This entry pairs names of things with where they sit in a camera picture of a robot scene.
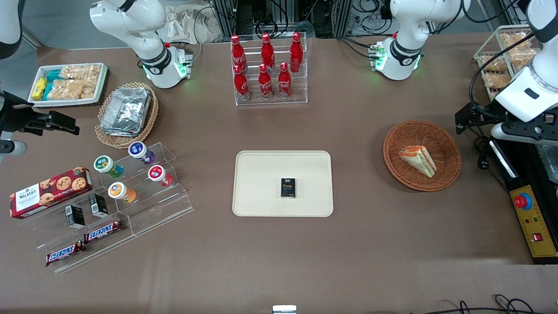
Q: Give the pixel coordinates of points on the small black box gold print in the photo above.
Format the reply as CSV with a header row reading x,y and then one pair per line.
x,y
288,188

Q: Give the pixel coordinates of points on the purple lid cup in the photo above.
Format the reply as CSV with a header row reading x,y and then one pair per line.
x,y
138,150

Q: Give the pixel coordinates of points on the white device at table edge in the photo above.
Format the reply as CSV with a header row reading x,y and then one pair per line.
x,y
284,309

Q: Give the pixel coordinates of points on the clear acrylic bottle rack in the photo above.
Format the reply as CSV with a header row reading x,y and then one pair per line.
x,y
301,87

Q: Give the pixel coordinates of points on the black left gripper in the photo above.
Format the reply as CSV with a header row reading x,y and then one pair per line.
x,y
489,114

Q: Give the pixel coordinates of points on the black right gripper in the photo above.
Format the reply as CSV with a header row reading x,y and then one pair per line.
x,y
14,114

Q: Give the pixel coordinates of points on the yellow emergency stop control box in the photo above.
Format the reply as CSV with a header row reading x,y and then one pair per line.
x,y
534,222

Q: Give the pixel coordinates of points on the triangular sandwich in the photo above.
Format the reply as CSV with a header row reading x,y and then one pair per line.
x,y
418,160

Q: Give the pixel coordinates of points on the Snickers chocolate bar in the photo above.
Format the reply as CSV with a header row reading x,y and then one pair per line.
x,y
103,231
65,253

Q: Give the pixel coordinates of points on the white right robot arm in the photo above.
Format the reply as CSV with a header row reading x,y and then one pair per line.
x,y
144,39

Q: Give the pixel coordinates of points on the light wicker basket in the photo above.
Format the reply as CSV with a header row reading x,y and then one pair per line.
x,y
152,117

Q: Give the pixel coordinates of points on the yellow snack bar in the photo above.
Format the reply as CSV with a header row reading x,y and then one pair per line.
x,y
39,88

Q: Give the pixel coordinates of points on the bagged bread pack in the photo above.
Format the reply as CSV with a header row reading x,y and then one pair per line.
x,y
497,80
523,56
514,40
492,64

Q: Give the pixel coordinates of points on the steel pan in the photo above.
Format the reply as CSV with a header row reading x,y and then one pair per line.
x,y
549,163

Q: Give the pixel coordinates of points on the green lid cup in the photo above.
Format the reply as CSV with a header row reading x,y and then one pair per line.
x,y
104,165

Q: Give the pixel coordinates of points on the white rectangular snack tray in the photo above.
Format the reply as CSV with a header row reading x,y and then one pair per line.
x,y
102,83

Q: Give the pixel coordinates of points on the teal snack bar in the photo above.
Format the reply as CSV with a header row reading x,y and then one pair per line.
x,y
48,90
54,75

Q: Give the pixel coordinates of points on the red lid cup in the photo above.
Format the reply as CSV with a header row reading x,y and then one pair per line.
x,y
157,173

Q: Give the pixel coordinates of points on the beige cloth bag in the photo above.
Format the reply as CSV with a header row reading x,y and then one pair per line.
x,y
192,24

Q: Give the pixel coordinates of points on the silver foil container stack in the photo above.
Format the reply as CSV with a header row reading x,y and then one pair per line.
x,y
126,111

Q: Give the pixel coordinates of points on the clear pack of rice snacks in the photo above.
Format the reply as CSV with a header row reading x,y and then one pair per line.
x,y
80,72
69,89

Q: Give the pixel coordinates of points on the clear acrylic stepped snack stand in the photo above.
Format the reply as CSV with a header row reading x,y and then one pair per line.
x,y
56,235

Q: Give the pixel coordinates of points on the red cola bottle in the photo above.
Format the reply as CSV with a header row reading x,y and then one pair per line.
x,y
237,52
264,83
284,82
296,52
267,51
241,83

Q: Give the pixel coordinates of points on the small black carton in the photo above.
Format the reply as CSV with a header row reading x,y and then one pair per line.
x,y
98,205
75,216

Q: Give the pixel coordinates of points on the red Walkers cookie box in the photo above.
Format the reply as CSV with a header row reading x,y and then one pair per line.
x,y
48,194

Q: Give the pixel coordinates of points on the brown wicker basket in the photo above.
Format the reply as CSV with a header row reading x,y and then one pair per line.
x,y
444,144

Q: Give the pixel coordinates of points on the cream plastic tray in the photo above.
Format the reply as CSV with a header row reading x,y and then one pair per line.
x,y
261,183

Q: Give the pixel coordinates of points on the black appliance housing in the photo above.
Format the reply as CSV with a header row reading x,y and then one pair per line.
x,y
527,165

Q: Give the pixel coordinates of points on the orange lid cup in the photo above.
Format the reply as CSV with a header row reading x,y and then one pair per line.
x,y
118,191

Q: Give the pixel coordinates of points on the clear acrylic stepped cup stand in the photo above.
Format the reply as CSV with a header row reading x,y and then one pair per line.
x,y
174,205

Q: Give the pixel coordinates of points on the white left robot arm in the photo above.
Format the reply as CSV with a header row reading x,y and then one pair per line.
x,y
405,43

